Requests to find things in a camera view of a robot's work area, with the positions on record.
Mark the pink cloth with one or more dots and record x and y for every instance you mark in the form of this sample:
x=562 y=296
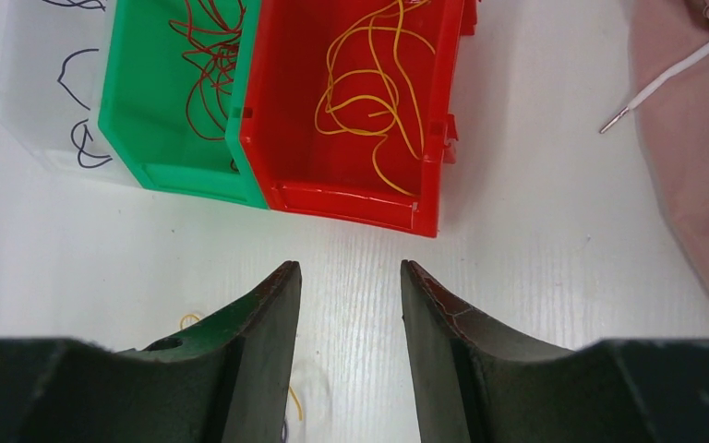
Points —
x=669 y=56

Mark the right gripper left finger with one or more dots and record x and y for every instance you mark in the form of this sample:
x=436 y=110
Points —
x=222 y=379

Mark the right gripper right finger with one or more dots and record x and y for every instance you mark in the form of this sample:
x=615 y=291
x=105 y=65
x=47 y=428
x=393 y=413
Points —
x=478 y=380

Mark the clear plastic bin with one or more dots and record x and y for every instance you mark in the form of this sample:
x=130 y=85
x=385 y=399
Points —
x=51 y=78

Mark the red plastic bin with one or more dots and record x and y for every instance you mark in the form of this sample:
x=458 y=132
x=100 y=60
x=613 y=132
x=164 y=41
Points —
x=348 y=108

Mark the green plastic bin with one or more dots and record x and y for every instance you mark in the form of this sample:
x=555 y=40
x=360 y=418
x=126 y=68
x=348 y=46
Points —
x=173 y=96

